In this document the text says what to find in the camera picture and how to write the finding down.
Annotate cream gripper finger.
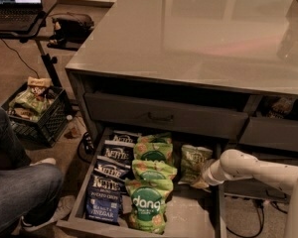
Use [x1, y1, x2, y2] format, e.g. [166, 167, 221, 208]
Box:
[191, 178, 209, 189]

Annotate green Kettle jalapeno chip bag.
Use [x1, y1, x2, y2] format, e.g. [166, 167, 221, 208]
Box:
[179, 145, 213, 185]

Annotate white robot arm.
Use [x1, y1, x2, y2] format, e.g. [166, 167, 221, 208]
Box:
[197, 149, 298, 238]

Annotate open grey middle drawer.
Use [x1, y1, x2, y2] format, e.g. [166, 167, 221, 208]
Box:
[57, 128, 226, 238]

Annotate green dang chip bag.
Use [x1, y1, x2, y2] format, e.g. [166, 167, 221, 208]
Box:
[137, 132, 172, 144]
[133, 143, 174, 165]
[125, 179, 173, 234]
[132, 160, 178, 180]

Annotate grey right bottom drawer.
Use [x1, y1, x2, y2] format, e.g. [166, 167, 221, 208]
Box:
[223, 179, 289, 203]

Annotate front green Dang chip bag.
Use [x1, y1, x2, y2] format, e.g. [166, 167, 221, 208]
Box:
[125, 179, 173, 234]

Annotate rear green Dang chip bag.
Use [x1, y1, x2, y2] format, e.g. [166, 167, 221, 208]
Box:
[137, 132, 172, 144]

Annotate blue kettle chip bag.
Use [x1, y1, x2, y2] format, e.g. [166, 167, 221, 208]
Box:
[95, 156, 131, 179]
[110, 130, 141, 143]
[102, 140, 134, 165]
[85, 175, 121, 224]

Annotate grey top drawer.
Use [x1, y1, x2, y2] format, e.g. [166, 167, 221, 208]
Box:
[84, 92, 247, 139]

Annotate rear blue Kettle chip bag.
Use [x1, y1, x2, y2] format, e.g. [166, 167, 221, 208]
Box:
[110, 130, 141, 143]

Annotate grey right upper drawer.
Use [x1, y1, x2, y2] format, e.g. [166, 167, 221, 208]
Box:
[239, 117, 298, 152]

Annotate front blue Kettle chip bag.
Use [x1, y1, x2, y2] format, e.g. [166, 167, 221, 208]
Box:
[85, 175, 121, 224]

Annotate grey cabinet with counter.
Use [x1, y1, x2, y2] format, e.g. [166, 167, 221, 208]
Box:
[67, 0, 298, 159]

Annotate dark bag on floor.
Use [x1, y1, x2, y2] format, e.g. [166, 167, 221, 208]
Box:
[48, 12, 94, 51]

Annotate black power plug left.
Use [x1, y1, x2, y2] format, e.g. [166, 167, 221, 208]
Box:
[76, 132, 95, 164]

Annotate white sneaker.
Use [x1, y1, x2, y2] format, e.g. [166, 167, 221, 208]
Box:
[21, 195, 75, 232]
[30, 158, 57, 166]

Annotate black plastic crate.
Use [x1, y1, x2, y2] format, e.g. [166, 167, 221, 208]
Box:
[2, 83, 69, 147]

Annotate person's leg in jeans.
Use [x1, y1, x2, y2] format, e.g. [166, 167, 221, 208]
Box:
[0, 107, 64, 238]

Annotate snack bags in crate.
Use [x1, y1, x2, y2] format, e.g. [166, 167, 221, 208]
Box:
[8, 76, 55, 121]

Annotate black laptop stand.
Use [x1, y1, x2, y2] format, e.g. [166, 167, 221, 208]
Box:
[0, 0, 74, 107]

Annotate black laptop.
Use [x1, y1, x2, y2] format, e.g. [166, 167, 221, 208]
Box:
[0, 0, 45, 33]

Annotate black floor cable right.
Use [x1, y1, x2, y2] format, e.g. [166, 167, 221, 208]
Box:
[225, 199, 289, 238]

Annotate black cable under laptop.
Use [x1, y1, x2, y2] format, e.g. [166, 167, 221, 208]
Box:
[0, 38, 41, 79]

